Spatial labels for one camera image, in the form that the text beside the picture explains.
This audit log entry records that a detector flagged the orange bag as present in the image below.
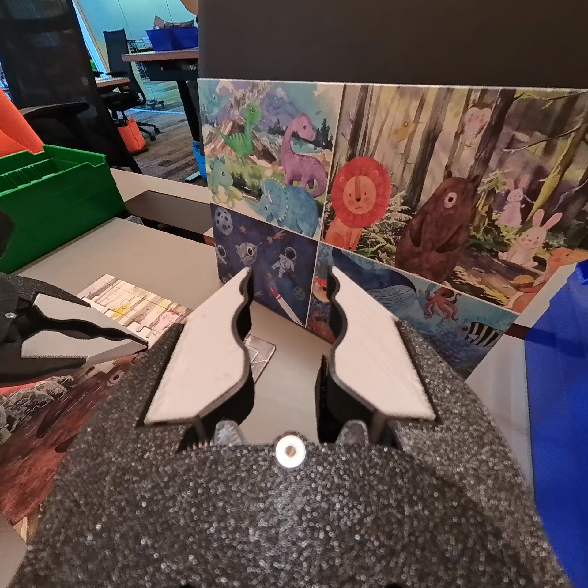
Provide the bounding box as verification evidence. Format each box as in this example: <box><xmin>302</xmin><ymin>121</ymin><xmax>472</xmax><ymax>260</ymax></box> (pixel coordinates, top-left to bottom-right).
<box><xmin>117</xmin><ymin>117</ymin><xmax>147</xmax><ymax>154</ymax></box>

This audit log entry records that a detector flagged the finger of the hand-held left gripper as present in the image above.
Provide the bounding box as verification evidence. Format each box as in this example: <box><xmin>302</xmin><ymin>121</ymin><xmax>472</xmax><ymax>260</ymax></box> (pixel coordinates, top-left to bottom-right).
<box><xmin>21</xmin><ymin>331</ymin><xmax>148</xmax><ymax>360</ymax></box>
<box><xmin>33</xmin><ymin>294</ymin><xmax>148</xmax><ymax>343</ymax></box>

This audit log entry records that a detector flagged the blue plastic object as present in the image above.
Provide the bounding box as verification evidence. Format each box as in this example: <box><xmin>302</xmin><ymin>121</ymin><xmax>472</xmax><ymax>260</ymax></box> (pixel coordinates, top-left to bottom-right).
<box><xmin>524</xmin><ymin>259</ymin><xmax>588</xmax><ymax>588</ymax></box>

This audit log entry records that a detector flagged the grey desk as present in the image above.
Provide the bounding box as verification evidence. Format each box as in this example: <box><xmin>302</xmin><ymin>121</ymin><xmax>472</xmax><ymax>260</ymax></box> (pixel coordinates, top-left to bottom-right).
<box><xmin>0</xmin><ymin>168</ymin><xmax>533</xmax><ymax>588</ymax></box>

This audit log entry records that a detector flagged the dark grey desk flap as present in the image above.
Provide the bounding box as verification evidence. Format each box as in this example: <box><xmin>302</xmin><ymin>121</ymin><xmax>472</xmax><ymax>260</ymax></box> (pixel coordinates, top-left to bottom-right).
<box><xmin>126</xmin><ymin>190</ymin><xmax>214</xmax><ymax>239</ymax></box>

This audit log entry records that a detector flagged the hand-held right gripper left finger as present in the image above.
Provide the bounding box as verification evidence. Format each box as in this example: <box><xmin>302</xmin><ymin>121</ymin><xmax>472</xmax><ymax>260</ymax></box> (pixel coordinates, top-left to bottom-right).
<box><xmin>143</xmin><ymin>267</ymin><xmax>254</xmax><ymax>424</ymax></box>

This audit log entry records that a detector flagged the forest animal jigsaw puzzle board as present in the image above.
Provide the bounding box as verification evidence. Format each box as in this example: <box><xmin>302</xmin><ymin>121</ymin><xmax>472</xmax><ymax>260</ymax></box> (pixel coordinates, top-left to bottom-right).
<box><xmin>0</xmin><ymin>274</ymin><xmax>276</xmax><ymax>538</ymax></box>

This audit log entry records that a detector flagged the black divider panel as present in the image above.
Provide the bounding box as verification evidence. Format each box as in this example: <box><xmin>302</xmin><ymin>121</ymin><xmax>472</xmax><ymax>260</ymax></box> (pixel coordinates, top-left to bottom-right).
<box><xmin>198</xmin><ymin>0</ymin><xmax>588</xmax><ymax>88</ymax></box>

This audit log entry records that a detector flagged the green plastic bin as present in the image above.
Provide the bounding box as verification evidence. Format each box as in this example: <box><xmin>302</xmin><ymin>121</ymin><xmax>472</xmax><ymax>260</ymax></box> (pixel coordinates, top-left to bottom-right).
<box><xmin>0</xmin><ymin>145</ymin><xmax>127</xmax><ymax>274</ymax></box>

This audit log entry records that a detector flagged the wooden top table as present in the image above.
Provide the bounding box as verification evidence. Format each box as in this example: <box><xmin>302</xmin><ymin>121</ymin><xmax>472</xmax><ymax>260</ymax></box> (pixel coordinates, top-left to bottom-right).
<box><xmin>122</xmin><ymin>48</ymin><xmax>200</xmax><ymax>182</ymax></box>

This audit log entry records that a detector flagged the black mesh office chair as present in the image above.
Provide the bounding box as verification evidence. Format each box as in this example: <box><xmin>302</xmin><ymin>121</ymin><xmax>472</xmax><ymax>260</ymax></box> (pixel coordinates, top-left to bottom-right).
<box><xmin>0</xmin><ymin>0</ymin><xmax>143</xmax><ymax>174</ymax></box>

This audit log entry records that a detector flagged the orange plastic object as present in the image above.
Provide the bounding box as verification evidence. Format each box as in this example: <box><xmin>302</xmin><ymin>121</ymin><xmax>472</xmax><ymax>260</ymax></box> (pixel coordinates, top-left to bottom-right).
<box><xmin>0</xmin><ymin>87</ymin><xmax>44</xmax><ymax>159</ymax></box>

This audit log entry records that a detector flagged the dark blue illustrated puzzle box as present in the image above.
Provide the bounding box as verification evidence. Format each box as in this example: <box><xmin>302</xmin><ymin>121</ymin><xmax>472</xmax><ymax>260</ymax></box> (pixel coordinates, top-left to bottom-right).
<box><xmin>198</xmin><ymin>78</ymin><xmax>588</xmax><ymax>382</ymax></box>

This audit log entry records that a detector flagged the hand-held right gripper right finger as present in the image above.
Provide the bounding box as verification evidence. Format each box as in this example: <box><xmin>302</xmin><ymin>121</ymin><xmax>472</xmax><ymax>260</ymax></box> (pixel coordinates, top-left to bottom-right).
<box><xmin>330</xmin><ymin>266</ymin><xmax>437</xmax><ymax>421</ymax></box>

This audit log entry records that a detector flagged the slim black office chair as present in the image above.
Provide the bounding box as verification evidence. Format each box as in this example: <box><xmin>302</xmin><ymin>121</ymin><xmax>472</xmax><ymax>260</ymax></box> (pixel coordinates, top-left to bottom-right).
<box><xmin>102</xmin><ymin>28</ymin><xmax>160</xmax><ymax>142</ymax></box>

